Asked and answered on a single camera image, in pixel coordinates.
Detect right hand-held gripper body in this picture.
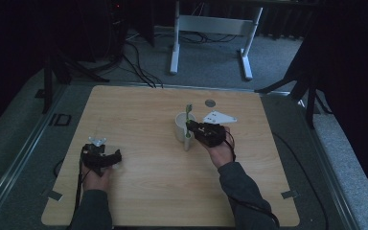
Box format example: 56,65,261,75
194,109,239,149

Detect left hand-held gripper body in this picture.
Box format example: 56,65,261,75
80,136,110,177

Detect white cup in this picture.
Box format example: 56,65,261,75
173,111,196,152

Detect green toothbrush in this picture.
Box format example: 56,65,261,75
184,103,194,139

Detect person's right hand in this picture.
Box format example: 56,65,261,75
203,126,237,170

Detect person's left hand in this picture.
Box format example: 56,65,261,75
80,165,114,194

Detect grey tape strip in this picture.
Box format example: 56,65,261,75
41,189,63,202
281,190,300,200

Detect black metal stand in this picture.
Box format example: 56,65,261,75
34,52,110,115
254,41,334,130

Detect black computer tower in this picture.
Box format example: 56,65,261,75
105,0,129,62

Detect left hand-held gripper cable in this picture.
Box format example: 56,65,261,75
66,145,89,230

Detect hand-held gripper cable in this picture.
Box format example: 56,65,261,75
66,145,89,230
224,129,281,229

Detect metal floor rail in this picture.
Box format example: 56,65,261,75
0,83,70,222
295,95,362,230

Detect bundle of black floor cables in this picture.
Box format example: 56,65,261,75
120,40,165,89

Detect black cables under desk frame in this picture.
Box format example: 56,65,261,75
154,30,240,45

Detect right hand-held gripper cable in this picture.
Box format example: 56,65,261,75
224,129,281,229

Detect white metal desk frame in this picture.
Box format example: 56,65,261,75
169,0,265,81

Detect long black floor cable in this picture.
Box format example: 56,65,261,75
272,132,330,230

